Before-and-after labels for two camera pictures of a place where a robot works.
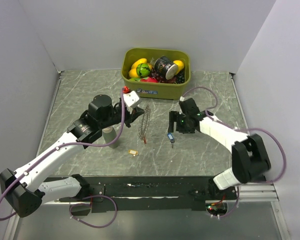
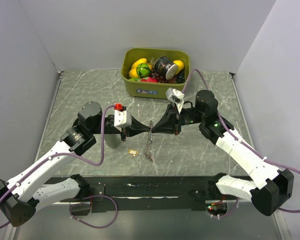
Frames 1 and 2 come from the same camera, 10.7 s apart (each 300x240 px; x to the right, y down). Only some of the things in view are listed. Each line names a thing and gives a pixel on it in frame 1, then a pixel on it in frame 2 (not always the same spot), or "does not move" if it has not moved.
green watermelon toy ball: (143, 70) does not move
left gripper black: (136, 112) to (136, 127)
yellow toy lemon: (180, 64) does not move
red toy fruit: (150, 79) does not move
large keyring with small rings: (143, 126) to (148, 148)
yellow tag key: (133, 152) does not move
